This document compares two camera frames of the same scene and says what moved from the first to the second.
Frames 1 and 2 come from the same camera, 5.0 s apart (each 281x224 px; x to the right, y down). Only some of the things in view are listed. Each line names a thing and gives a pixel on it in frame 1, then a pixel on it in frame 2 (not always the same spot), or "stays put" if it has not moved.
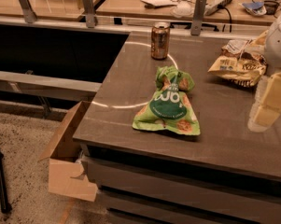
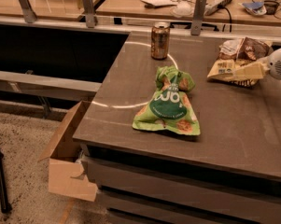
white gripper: (278, 44) -> (278, 65)
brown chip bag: (242, 61) stays put
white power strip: (218, 4) stays put
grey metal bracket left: (29, 15) stays put
